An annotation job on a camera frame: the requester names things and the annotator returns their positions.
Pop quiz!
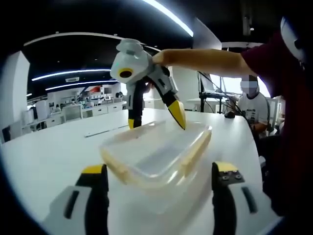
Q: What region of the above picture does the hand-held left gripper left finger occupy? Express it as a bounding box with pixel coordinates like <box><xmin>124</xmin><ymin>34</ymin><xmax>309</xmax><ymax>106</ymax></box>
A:
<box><xmin>43</xmin><ymin>163</ymin><xmax>110</xmax><ymax>235</ymax></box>

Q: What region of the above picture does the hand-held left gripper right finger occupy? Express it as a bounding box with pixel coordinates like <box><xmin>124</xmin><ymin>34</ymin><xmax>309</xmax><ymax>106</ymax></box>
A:
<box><xmin>211</xmin><ymin>161</ymin><xmax>282</xmax><ymax>235</ymax></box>

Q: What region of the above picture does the short yellow plastic latch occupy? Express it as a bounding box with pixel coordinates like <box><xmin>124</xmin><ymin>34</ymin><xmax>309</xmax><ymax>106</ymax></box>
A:
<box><xmin>101</xmin><ymin>148</ymin><xmax>130</xmax><ymax>185</ymax></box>

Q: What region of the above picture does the clear container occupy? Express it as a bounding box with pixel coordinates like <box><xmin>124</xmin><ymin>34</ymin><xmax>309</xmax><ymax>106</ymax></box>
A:
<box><xmin>99</xmin><ymin>121</ymin><xmax>213</xmax><ymax>189</ymax></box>

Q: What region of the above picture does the long yellow plastic latch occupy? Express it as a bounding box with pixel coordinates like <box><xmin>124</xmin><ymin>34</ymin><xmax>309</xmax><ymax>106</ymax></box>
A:
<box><xmin>180</xmin><ymin>126</ymin><xmax>213</xmax><ymax>177</ymax></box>

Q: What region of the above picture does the clear plastic storage box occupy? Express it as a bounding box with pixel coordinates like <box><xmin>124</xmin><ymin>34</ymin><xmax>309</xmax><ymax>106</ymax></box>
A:
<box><xmin>107</xmin><ymin>137</ymin><xmax>215</xmax><ymax>216</ymax></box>

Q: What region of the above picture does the person's right hand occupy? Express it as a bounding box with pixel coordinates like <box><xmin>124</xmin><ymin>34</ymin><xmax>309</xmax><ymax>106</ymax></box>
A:
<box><xmin>151</xmin><ymin>48</ymin><xmax>177</xmax><ymax>67</ymax></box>

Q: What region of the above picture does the white side desk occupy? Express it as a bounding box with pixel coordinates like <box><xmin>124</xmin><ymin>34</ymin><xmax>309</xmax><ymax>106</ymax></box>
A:
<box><xmin>187</xmin><ymin>97</ymin><xmax>222</xmax><ymax>114</ymax></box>

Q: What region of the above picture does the black equipment stand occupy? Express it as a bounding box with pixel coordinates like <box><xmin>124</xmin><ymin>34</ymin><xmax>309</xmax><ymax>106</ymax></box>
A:
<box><xmin>198</xmin><ymin>72</ymin><xmax>224</xmax><ymax>115</ymax></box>

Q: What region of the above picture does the row of white desks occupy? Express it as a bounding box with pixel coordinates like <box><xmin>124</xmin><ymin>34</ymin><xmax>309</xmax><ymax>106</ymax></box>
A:
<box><xmin>22</xmin><ymin>101</ymin><xmax>129</xmax><ymax>134</ymax></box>

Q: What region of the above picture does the laptop screen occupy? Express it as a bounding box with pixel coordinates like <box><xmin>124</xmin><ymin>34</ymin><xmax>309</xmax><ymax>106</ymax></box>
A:
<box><xmin>202</xmin><ymin>78</ymin><xmax>222</xmax><ymax>94</ymax></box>

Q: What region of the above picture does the flat white strip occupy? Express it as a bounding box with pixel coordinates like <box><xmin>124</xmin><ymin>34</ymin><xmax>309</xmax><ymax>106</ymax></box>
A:
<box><xmin>84</xmin><ymin>123</ymin><xmax>130</xmax><ymax>138</ymax></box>

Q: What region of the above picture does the ceiling light strip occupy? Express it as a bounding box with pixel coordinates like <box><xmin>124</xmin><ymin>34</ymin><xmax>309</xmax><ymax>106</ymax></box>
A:
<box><xmin>45</xmin><ymin>80</ymin><xmax>112</xmax><ymax>92</ymax></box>
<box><xmin>31</xmin><ymin>69</ymin><xmax>112</xmax><ymax>82</ymax></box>
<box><xmin>141</xmin><ymin>0</ymin><xmax>194</xmax><ymax>38</ymax></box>

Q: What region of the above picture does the large dark monitor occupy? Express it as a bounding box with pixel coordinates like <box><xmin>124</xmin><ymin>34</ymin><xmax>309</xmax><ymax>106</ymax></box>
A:
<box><xmin>193</xmin><ymin>18</ymin><xmax>222</xmax><ymax>49</ymax></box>

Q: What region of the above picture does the white appliance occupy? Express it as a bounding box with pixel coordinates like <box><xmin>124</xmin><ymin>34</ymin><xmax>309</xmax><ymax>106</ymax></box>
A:
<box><xmin>35</xmin><ymin>99</ymin><xmax>47</xmax><ymax>122</ymax></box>

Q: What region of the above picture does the operator in maroon shirt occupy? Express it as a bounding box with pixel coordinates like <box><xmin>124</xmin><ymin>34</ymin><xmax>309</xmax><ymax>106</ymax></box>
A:
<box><xmin>241</xmin><ymin>31</ymin><xmax>313</xmax><ymax>217</ymax></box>

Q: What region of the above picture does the white square pillar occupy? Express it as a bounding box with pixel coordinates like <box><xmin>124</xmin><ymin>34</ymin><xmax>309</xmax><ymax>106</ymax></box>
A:
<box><xmin>0</xmin><ymin>50</ymin><xmax>32</xmax><ymax>134</ymax></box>

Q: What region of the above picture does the white worn device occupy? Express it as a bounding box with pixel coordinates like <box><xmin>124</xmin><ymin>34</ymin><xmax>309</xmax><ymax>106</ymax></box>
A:
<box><xmin>279</xmin><ymin>16</ymin><xmax>308</xmax><ymax>65</ymax></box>

